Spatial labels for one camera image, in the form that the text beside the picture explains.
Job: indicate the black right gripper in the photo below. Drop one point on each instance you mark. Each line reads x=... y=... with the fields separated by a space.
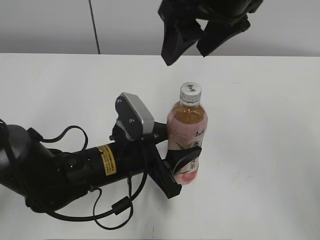
x=226 y=19

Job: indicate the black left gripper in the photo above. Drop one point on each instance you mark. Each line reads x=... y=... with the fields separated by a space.
x=141 y=156

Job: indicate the white bottle cap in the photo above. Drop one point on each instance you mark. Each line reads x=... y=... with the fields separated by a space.
x=190 y=92

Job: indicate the pink oolong tea bottle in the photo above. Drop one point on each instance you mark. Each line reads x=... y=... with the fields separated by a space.
x=186 y=127

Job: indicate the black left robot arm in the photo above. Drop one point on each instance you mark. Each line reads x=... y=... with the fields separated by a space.
x=49 y=179

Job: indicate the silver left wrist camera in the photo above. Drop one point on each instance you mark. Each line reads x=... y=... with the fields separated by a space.
x=134 y=118

